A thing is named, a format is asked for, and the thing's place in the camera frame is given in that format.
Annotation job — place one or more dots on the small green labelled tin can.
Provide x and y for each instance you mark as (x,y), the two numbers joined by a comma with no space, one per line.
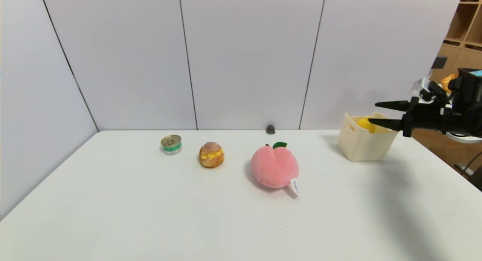
(171,145)

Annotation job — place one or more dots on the pink plush peach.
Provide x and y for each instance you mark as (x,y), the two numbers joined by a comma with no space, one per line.
(274,167)

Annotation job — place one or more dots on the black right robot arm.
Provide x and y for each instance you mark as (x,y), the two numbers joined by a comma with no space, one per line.
(467,110)

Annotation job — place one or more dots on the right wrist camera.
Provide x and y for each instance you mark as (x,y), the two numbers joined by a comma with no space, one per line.
(429,90)

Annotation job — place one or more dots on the black bracket on partition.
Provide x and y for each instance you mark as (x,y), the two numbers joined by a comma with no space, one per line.
(439,62)

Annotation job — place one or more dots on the black box with blue screen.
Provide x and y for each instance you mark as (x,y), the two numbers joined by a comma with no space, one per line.
(472,72)

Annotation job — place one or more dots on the yellow duck scooter toy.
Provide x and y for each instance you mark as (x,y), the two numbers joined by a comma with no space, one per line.
(366,124)

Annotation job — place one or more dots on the wooden shelf unit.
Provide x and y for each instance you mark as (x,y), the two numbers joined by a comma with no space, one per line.
(465,20)

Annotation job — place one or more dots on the cream white plastic box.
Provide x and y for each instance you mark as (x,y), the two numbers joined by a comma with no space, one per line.
(363,146)

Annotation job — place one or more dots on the small grey knob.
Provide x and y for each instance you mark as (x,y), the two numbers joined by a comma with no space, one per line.
(270,130)

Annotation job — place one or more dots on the white side table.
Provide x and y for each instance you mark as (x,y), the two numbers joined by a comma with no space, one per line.
(469,139)

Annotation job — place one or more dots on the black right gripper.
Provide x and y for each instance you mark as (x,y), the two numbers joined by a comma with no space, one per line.
(408,116)

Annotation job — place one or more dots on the cream puff pastry toy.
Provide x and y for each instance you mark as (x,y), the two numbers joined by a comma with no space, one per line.
(211,156)

